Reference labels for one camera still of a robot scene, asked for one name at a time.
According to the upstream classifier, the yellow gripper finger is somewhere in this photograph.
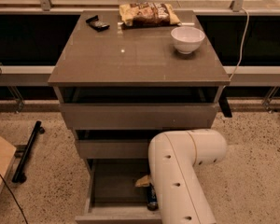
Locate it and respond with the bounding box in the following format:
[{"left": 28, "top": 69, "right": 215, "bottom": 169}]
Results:
[{"left": 135, "top": 175, "right": 151, "bottom": 188}]

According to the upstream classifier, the blue pepsi can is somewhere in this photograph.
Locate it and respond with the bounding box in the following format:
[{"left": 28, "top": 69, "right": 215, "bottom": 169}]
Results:
[{"left": 147, "top": 185, "right": 158, "bottom": 211}]

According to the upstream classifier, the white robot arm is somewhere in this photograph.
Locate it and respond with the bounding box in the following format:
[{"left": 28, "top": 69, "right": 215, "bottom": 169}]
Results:
[{"left": 135, "top": 129, "right": 227, "bottom": 224}]

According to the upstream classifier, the grey open bottom drawer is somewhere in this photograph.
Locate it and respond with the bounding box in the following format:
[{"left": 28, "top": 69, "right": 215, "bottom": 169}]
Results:
[{"left": 76, "top": 157, "right": 162, "bottom": 224}]

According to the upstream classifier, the grey middle drawer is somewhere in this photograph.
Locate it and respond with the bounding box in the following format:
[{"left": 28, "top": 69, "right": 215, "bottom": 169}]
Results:
[{"left": 76, "top": 140, "right": 148, "bottom": 159}]

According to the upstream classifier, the grey top drawer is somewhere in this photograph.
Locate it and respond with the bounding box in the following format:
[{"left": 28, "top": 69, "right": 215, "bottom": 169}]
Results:
[{"left": 60, "top": 104, "right": 218, "bottom": 130}]

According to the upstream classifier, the grey drawer cabinet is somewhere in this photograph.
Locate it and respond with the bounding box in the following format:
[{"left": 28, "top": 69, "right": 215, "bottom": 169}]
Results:
[{"left": 48, "top": 10, "right": 231, "bottom": 224}]

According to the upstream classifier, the black cabinet leg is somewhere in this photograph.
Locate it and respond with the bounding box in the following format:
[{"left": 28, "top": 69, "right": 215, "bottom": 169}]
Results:
[{"left": 218, "top": 94, "right": 232, "bottom": 118}]

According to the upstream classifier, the black bar with wheels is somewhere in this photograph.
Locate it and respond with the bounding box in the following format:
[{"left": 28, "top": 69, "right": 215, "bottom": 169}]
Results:
[{"left": 12, "top": 120, "right": 45, "bottom": 183}]

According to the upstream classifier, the white bowl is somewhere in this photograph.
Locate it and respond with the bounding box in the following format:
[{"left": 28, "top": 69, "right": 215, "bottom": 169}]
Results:
[{"left": 171, "top": 26, "right": 205, "bottom": 54}]

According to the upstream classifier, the yellow brown chip bag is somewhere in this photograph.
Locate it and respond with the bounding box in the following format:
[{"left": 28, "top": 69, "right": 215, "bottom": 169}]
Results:
[{"left": 119, "top": 2, "right": 180, "bottom": 27}]

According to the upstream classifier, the black snack packet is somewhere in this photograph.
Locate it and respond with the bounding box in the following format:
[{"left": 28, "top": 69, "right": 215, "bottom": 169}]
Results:
[{"left": 86, "top": 15, "right": 110, "bottom": 32}]

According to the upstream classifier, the black cable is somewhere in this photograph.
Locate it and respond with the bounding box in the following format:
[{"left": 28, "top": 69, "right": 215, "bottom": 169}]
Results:
[{"left": 0, "top": 156, "right": 30, "bottom": 224}]

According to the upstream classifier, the white cable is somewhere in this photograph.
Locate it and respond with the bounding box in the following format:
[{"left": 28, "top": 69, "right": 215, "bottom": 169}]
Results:
[{"left": 227, "top": 8, "right": 250, "bottom": 81}]

